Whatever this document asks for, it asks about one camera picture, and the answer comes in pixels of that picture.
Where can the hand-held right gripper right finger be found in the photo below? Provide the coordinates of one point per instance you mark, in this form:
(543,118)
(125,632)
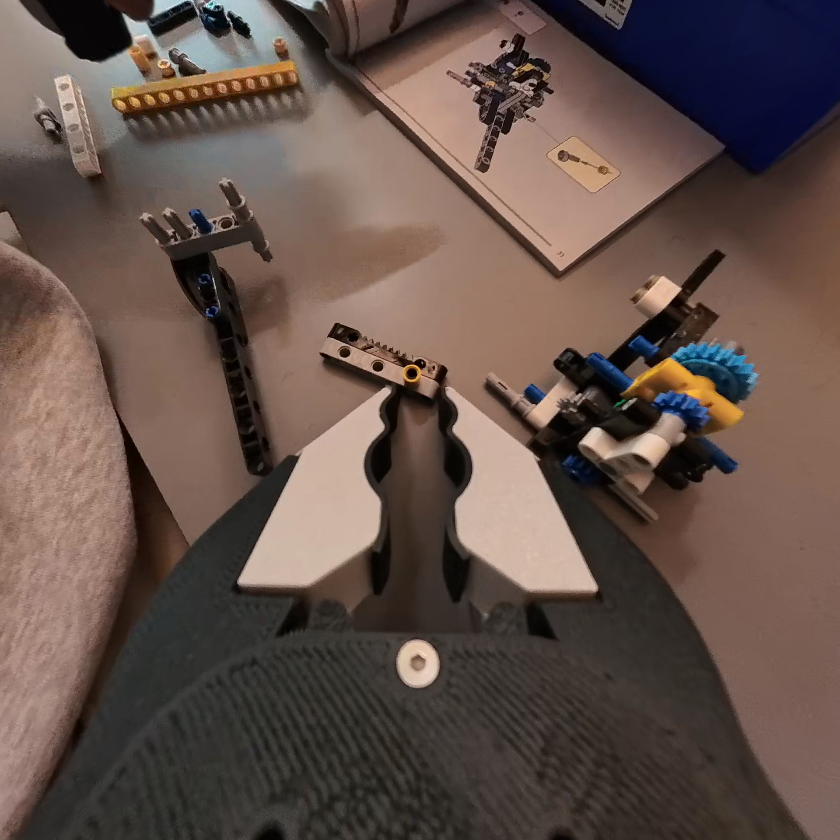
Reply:
(518,512)

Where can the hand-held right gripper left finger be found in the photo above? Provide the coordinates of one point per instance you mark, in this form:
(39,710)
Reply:
(308,505)

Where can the grey lego gear rack piece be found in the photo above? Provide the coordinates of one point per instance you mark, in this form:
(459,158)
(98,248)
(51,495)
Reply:
(367,361)

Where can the pale lego bush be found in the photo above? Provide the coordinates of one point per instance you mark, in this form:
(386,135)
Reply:
(145,43)

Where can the short black lego beam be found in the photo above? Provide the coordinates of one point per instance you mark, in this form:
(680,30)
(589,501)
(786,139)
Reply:
(172,16)

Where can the small grey lego axle pin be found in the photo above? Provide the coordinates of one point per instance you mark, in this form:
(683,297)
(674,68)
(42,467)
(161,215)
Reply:
(46,117)

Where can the white lego beam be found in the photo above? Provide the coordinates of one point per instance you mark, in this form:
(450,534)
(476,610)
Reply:
(75,124)

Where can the blue lego connector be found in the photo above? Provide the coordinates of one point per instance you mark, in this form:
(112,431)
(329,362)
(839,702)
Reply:
(215,16)

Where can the long yellow lego beam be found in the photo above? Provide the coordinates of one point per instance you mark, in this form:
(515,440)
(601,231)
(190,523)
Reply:
(203,88)

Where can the black lego pin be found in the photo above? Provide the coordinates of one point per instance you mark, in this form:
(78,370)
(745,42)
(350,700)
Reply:
(240,26)

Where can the black beam lego assembly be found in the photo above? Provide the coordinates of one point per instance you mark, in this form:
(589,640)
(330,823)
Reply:
(226,341)

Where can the multicolour lego gearbox assembly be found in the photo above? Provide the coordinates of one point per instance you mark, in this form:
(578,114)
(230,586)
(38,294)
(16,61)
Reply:
(695,387)

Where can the lego instruction booklet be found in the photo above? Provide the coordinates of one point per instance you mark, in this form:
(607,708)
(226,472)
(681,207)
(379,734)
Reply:
(459,131)

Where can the person's grey sweatshirt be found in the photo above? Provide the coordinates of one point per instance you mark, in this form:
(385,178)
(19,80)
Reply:
(52,459)

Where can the blue box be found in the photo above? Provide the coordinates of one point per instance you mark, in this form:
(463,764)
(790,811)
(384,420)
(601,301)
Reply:
(722,65)

